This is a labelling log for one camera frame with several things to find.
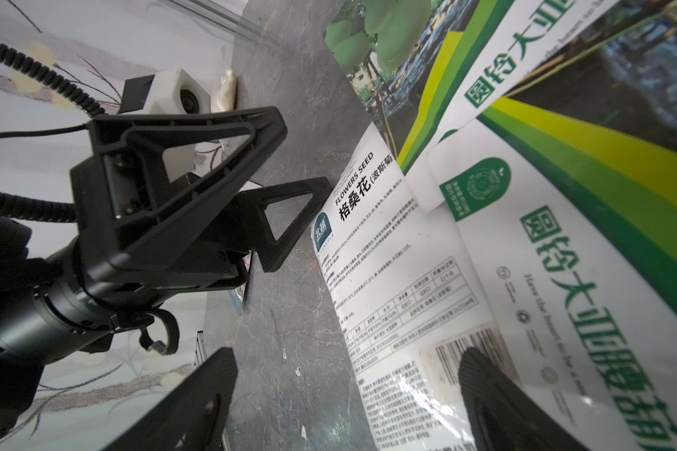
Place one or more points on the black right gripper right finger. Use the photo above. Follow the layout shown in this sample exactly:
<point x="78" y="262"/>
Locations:
<point x="501" y="415"/>

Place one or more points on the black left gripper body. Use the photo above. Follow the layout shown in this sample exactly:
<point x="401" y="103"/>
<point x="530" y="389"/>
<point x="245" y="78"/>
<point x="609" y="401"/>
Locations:
<point x="205" y="265"/>

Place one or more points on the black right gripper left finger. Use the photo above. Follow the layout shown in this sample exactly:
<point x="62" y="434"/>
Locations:
<point x="193" y="415"/>

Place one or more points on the white flower seed packet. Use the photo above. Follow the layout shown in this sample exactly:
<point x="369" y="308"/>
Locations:
<point x="408" y="300"/>
<point x="239" y="295"/>

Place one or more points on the small green gourd seed packet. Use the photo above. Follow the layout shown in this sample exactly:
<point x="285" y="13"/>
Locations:
<point x="565" y="192"/>

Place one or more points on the large green gourd seed packet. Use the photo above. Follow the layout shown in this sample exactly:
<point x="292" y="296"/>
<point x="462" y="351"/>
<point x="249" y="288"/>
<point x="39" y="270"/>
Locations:
<point x="423" y="69"/>

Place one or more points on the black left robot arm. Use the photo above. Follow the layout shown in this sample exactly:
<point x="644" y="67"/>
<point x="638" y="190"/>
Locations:
<point x="45" y="314"/>

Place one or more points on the bag of cream gloves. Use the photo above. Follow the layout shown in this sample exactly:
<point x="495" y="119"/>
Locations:
<point x="223" y="96"/>

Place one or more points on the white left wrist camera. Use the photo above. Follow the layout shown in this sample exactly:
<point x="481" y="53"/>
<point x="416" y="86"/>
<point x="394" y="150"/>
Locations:
<point x="172" y="92"/>

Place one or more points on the aluminium corner frame post left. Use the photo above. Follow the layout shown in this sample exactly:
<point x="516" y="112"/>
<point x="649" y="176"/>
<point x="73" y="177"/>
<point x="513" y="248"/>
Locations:
<point x="221" y="16"/>

